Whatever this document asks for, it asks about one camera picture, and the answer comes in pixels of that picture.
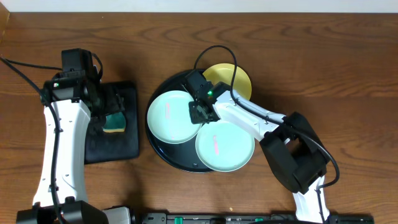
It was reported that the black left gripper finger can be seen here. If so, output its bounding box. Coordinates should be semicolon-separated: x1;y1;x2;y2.
102;94;125;115
88;116;106;136

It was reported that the green scouring sponge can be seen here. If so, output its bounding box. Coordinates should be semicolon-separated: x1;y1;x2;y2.
103;112;126;133

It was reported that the mint green plate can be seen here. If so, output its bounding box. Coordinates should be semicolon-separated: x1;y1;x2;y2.
147;90;201;144
195;121;255;172

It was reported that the yellow plate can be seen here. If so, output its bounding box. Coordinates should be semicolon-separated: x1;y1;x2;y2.
203;63;252;100

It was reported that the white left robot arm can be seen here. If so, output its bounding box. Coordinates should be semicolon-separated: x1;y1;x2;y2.
16;71;132;223

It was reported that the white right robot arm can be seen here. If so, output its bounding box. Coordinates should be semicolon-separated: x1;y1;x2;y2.
146;82;330;223

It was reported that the black rectangular tray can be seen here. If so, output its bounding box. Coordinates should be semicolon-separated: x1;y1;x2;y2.
85;81;139;164

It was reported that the black round tray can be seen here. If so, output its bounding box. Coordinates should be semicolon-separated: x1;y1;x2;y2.
145;70;213;173

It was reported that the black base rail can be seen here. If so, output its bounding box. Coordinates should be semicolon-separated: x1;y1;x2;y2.
137;213;375;224

